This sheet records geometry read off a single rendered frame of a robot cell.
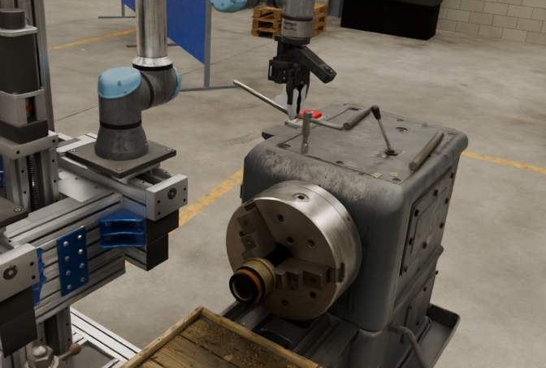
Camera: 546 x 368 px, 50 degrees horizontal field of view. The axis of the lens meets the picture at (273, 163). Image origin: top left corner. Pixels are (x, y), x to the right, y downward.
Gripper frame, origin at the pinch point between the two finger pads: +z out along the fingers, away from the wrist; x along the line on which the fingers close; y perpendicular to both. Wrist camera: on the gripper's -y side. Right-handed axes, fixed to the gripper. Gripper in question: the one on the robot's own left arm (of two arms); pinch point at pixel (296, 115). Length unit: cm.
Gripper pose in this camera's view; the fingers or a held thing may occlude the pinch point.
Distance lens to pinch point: 150.3
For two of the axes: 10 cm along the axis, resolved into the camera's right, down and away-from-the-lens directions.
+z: -0.7, 9.1, 4.0
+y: -8.3, -2.8, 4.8
